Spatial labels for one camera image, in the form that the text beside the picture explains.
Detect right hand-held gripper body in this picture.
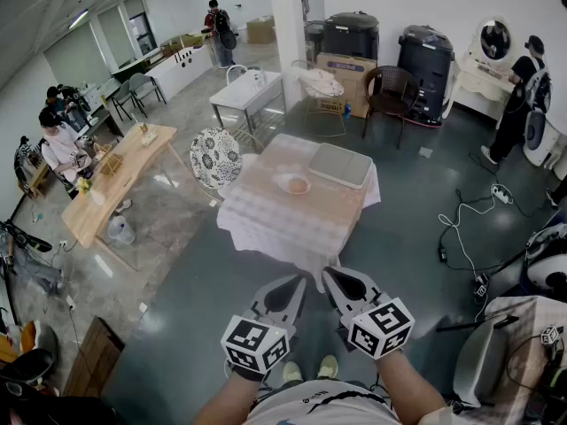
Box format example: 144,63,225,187
339,290,416,361

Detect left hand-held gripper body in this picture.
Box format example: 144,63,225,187
221,302,297,383

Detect white bowl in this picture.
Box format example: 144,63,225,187
273,173,313,196

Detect person's left forearm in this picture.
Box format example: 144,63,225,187
193,369,268,425

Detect person's right forearm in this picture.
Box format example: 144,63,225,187
376,350,449,425

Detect person's left shoe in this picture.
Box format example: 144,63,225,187
283,360,305,383

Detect person's shoe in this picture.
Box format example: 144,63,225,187
283,360,305,383
316,354,340,380

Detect person's black trousers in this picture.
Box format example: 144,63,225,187
254,378,386,405

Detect person's right shoe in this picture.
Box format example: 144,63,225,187
316,354,340,380

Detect table with checked tablecloth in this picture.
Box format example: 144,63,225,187
216,133,382,292

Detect person's white shirt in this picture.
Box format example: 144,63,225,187
242,378,402,425

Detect grey shell chair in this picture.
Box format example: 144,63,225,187
453,315,511,409

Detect grey divided tray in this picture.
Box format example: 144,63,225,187
307,143,374,190

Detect floral round-back chair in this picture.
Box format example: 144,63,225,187
189,126,267,203

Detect cloth-covered side table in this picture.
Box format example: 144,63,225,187
484,296,567,425

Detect clear water jug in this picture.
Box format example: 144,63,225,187
107,214,136,245

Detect dark wooden board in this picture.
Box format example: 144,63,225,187
64,316,127,398

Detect long wooden table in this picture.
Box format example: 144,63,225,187
60,123,179,270

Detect brown wicker chair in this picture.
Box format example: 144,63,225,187
361,65,420,151

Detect cardboard box purple label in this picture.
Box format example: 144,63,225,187
315,52,378,120

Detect grey seat orange cushion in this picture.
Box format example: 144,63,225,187
0,319,59,387

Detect tall black machine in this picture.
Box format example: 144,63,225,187
397,24,456,127

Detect white chair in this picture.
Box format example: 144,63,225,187
225,64,249,86

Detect dark desk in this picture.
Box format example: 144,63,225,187
83,106,126,146

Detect white vanity with mirror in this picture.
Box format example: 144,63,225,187
445,14,524,121

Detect white counter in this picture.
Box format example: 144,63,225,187
145,44,214,102

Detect black appliance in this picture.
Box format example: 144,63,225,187
322,12,381,61

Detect plain cardboard box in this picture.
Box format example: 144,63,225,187
245,15,276,45

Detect black wrist strap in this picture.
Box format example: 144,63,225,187
226,360,268,383

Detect white cable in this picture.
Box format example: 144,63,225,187
437,187,504,322

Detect wooden frame rack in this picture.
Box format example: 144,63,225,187
98,151,125,178

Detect white metal-frame table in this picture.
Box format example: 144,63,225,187
208,69,285,137

